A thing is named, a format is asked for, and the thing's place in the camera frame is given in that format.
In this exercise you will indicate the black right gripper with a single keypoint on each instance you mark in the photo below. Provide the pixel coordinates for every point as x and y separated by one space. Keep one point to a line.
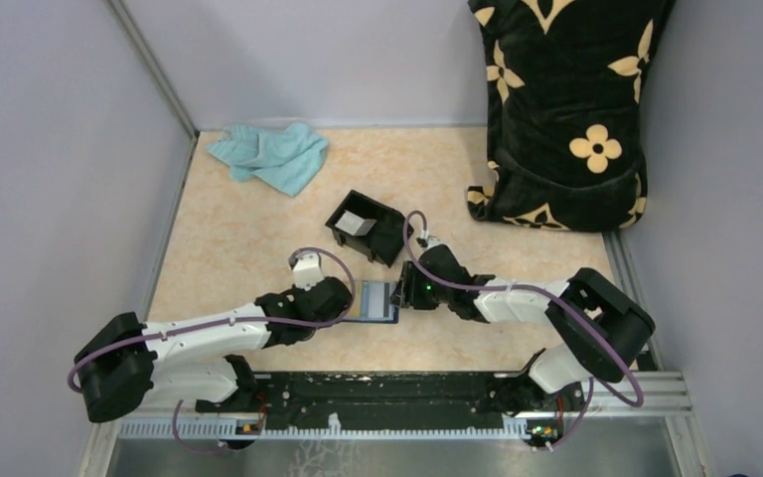
406 291

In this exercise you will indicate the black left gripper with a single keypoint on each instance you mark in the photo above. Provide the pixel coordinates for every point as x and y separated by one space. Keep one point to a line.
296 291

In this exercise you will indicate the white magnetic stripe card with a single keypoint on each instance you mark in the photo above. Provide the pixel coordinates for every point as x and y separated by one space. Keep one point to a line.
376 300

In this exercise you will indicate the blue leather card holder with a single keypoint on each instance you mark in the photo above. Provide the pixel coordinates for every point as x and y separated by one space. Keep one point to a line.
354 314

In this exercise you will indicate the black plastic card box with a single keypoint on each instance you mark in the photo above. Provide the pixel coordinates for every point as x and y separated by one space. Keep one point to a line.
384 242

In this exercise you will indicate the grey credit card stack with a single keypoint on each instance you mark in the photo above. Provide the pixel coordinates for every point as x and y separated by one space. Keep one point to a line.
354 225

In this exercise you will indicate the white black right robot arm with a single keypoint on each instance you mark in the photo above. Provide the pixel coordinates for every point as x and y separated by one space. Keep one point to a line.
602 330

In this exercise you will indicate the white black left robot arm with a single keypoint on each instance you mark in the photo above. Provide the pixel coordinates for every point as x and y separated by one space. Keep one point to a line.
129 364

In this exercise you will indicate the light blue cloth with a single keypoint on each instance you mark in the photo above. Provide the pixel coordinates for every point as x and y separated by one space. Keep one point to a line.
286 160

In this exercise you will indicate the black floral cushion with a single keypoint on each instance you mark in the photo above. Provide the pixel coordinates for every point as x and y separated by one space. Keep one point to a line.
564 83

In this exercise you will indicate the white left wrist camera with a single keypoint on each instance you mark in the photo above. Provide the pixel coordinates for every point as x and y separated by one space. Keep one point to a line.
307 269

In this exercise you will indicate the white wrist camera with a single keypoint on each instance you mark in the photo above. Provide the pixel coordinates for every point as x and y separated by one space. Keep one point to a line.
307 269
427 241

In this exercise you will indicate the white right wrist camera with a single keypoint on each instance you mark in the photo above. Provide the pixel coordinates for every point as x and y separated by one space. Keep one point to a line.
427 241

